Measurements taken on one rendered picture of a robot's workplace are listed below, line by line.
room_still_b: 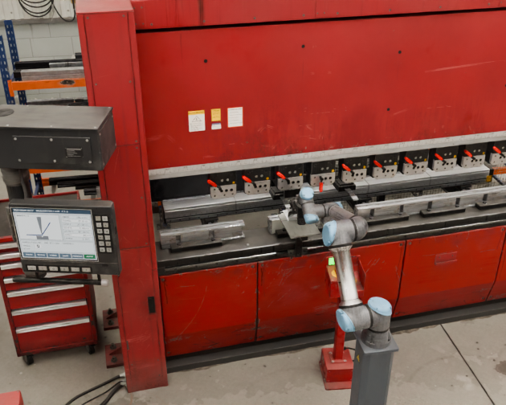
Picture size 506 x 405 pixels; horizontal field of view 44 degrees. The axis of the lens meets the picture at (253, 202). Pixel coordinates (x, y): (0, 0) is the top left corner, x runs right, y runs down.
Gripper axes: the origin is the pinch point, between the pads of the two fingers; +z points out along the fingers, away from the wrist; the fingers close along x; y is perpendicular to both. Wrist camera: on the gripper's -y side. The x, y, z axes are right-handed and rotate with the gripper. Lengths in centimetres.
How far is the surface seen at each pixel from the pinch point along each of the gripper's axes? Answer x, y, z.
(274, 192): 4.1, 23.5, 17.3
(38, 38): 162, 333, 275
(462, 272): -118, -42, 39
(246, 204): 21.8, 20.5, 24.9
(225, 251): 43.5, -12.9, 6.4
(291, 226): 4.0, -6.7, -4.8
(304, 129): -5, 38, -38
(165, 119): 71, 47, -49
